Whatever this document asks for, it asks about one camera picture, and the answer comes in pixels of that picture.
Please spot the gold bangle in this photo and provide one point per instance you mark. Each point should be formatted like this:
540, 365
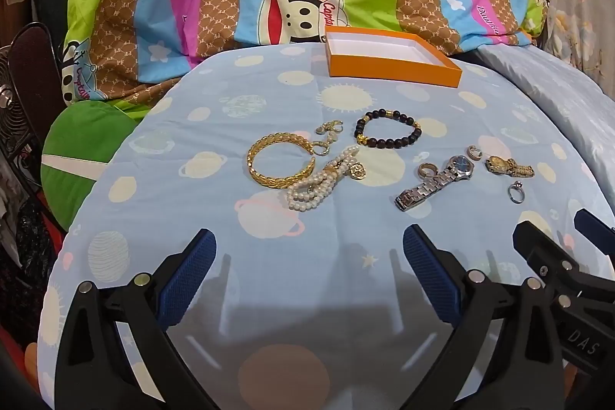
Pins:
257, 172

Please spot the dark cloth pile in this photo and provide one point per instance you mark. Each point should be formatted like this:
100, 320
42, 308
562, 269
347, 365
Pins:
24, 256

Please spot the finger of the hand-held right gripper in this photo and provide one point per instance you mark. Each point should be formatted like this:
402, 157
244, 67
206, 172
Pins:
540, 251
598, 232

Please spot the orange shallow box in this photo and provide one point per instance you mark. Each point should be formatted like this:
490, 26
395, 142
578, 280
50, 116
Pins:
384, 54

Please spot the silver wristwatch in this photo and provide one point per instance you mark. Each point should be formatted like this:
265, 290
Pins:
435, 182

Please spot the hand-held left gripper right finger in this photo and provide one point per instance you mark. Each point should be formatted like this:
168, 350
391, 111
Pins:
427, 278

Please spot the pale blue quilt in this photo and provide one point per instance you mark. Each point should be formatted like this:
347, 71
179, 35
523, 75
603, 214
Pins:
552, 102

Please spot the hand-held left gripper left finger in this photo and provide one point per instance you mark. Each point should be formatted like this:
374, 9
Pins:
192, 278

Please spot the light blue planet sheet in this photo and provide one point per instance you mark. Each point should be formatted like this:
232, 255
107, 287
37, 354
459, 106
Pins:
202, 218

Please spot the small hoop earring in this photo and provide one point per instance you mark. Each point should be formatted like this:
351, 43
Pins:
473, 152

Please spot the green cushion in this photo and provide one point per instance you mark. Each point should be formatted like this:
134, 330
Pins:
81, 150

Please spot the gold wristwatch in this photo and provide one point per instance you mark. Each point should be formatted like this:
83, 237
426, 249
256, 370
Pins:
502, 164

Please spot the black fan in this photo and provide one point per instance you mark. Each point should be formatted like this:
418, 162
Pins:
29, 93

